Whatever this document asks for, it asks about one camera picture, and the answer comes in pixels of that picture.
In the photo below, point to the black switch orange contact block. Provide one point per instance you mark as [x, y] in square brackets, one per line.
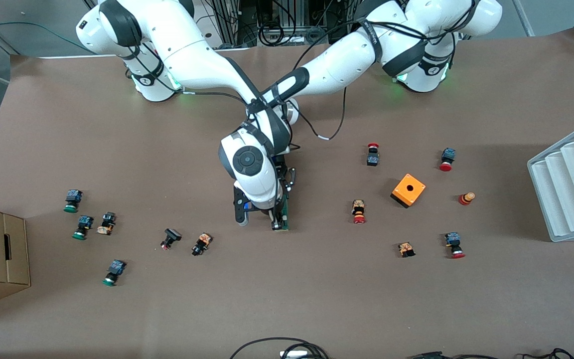
[106, 227]

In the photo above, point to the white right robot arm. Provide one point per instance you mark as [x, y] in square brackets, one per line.
[202, 60]

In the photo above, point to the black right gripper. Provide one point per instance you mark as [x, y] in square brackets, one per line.
[281, 213]

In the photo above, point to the small orange contact block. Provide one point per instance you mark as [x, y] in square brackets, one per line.
[406, 249]

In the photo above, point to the green button blue contact block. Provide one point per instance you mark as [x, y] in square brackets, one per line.
[85, 221]
[73, 196]
[116, 268]

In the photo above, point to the white ridged plastic tray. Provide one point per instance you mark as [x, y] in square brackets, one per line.
[566, 199]

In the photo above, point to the red orange knob cap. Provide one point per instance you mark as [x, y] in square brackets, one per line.
[465, 199]

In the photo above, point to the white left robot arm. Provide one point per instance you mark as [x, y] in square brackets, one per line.
[347, 55]

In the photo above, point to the white plug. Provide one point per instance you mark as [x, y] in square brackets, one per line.
[294, 354]

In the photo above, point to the black square button red tip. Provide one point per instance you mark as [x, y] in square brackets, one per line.
[172, 234]

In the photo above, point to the red mushroom button black base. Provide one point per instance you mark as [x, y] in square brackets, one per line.
[372, 159]

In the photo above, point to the orange button enclosure box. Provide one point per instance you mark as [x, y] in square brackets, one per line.
[401, 192]

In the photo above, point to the red button orange contact block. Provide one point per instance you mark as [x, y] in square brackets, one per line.
[358, 207]

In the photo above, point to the red button blue contact block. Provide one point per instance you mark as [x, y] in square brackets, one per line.
[448, 155]
[452, 239]

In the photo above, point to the black selector orange contact block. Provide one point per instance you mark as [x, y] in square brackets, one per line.
[203, 242]

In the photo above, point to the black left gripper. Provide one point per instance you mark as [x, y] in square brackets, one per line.
[283, 170]

